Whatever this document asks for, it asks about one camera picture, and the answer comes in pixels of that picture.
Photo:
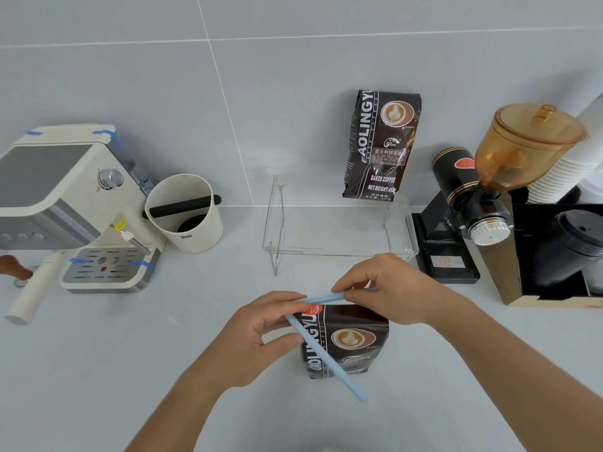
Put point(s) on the person's left hand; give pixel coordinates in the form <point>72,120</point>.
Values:
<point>240,343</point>

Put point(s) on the person's right hand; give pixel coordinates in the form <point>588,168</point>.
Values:
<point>405,291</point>

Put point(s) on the person's left thumb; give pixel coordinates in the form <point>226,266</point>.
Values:
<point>285,345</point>

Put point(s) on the person's right thumb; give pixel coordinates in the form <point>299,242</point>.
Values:
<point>365,298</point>

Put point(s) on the dark coffee bean bag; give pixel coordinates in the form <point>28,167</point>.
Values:
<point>381,145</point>
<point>358,343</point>

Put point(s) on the blue bag sealing clip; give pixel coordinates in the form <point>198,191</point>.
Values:
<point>329,360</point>

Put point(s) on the person's left forearm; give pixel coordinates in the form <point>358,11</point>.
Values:
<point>179,409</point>

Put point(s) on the person's right forearm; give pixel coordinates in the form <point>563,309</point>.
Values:
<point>509,362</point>

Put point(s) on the clear acrylic stand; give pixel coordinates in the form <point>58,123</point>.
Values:
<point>339,225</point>

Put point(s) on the cream knock box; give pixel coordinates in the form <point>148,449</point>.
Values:
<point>202,235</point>

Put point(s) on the cardboard cup holder box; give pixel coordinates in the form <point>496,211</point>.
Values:
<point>500,261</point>

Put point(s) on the black grinder with amber hopper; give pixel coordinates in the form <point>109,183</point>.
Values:
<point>452,176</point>

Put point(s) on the used coffee grounds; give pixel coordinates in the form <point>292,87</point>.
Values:
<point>192,224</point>

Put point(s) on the blue tape strip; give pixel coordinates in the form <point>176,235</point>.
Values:
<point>141,265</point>
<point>78,261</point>
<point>33,134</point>
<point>107,136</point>

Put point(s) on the stack of black cup lids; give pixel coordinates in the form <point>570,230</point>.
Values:
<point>572,249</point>

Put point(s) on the stack of white paper cups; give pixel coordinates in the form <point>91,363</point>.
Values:
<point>572,171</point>

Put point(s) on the cream espresso machine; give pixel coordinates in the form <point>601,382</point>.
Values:
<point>52,183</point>

